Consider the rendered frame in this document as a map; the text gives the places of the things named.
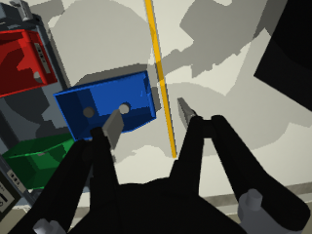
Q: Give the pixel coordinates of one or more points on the yellow vertical bar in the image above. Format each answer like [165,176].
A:
[160,73]

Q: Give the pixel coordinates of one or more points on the grey metal shelf rack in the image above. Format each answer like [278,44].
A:
[30,114]

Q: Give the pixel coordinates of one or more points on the grey round disc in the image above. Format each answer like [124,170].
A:
[124,108]
[89,112]
[37,77]

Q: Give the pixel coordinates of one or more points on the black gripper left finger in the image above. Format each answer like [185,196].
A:
[54,209]

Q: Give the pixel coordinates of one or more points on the green open bin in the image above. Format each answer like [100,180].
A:
[35,171]

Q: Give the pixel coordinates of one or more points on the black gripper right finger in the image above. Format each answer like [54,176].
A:
[265,205]

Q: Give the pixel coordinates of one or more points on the red open bin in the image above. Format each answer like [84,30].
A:
[18,58]

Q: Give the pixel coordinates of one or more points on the blue bin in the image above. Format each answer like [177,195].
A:
[105,97]

